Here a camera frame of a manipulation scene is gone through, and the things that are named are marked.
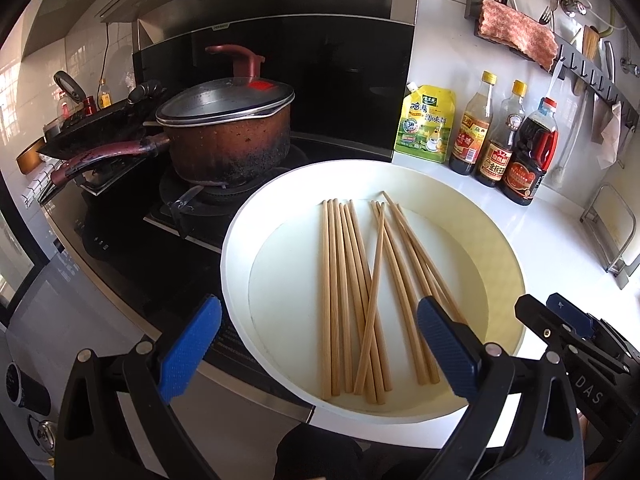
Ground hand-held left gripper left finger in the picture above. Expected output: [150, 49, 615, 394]
[59, 295, 223, 480]

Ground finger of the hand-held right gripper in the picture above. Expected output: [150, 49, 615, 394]
[515, 294, 629, 374]
[546, 293, 637, 362]

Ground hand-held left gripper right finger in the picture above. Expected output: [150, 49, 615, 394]
[416, 296, 586, 480]

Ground white round tray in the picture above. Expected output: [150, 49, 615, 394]
[220, 159, 527, 425]

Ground pile of wooden chopsticks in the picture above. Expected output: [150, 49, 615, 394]
[320, 190, 468, 405]

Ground black gas stove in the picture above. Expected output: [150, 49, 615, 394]
[42, 132, 321, 311]

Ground yellow-capped soy sauce bottle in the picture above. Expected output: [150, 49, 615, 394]
[474, 80, 528, 188]

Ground beige hanging rag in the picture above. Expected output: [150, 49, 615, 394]
[591, 101, 623, 170]

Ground yellow-capped vinegar bottle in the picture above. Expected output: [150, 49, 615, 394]
[449, 71, 497, 177]

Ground yellow seasoning pouch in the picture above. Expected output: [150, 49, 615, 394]
[394, 82, 458, 163]

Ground black wok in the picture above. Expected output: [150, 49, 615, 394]
[37, 80, 168, 161]

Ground glass pot lid red knob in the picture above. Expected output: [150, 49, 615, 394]
[155, 45, 296, 126]

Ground wooden spatula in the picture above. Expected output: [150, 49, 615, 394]
[581, 25, 600, 63]

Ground pink dishcloth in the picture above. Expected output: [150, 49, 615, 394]
[476, 0, 559, 72]

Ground black range hood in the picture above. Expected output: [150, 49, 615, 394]
[97, 0, 421, 161]

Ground metal wire rack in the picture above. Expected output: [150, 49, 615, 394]
[580, 182, 637, 291]

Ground red-handled soy sauce jug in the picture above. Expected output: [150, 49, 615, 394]
[501, 97, 560, 207]

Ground brown pot with red handle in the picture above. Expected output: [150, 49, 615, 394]
[50, 105, 293, 186]

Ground dark wall hook rail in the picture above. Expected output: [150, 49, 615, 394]
[465, 0, 640, 128]

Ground black-handled frying pan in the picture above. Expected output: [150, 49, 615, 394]
[44, 70, 88, 141]

